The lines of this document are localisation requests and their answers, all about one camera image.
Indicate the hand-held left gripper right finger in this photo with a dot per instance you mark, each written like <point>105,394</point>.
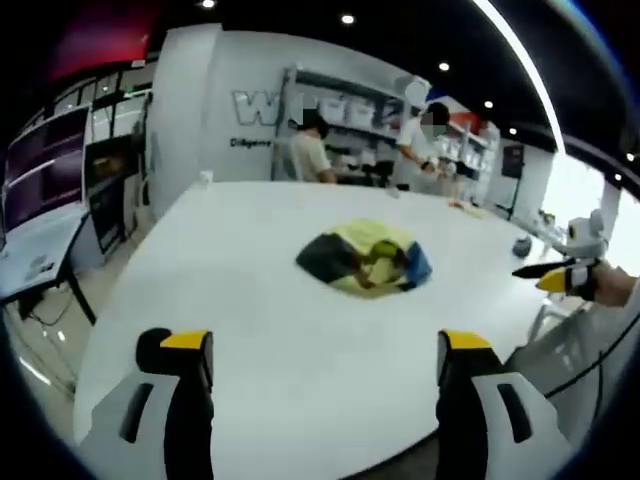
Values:
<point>460,410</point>

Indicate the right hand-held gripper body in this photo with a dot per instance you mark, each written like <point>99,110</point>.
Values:
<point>590,240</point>

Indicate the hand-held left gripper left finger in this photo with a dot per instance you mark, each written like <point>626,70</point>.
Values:
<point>190,410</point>

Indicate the yellow colour-block garment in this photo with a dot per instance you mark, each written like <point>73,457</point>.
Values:
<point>345,235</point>

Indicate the person's right hand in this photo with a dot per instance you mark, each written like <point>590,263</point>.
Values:
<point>614,284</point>

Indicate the grey round object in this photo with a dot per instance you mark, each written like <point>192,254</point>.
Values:
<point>522,247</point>

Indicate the pile of small table items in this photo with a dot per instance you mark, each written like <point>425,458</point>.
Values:
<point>550,227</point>

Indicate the grey mesh office chair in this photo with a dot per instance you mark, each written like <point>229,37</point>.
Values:
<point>550,365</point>

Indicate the pale yellow cloth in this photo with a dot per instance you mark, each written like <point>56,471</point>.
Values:
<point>467,208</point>

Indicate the black sign on stand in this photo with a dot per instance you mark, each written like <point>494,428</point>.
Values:
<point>512,160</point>

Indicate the small white object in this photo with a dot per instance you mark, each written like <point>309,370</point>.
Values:
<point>393,192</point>

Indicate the white ceiling light strip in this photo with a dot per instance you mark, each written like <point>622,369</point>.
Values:
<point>530,65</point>

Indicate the white cup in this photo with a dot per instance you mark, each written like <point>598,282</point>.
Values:
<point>206,177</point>

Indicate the white office desk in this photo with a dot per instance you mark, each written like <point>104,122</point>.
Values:
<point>35,235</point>

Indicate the row of white storage bins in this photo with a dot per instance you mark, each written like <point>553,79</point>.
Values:
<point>357,115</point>

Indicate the large computer monitor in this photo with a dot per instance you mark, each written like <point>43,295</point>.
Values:
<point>45,165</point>

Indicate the grey metal shelving unit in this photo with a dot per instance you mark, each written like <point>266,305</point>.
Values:
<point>295,100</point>

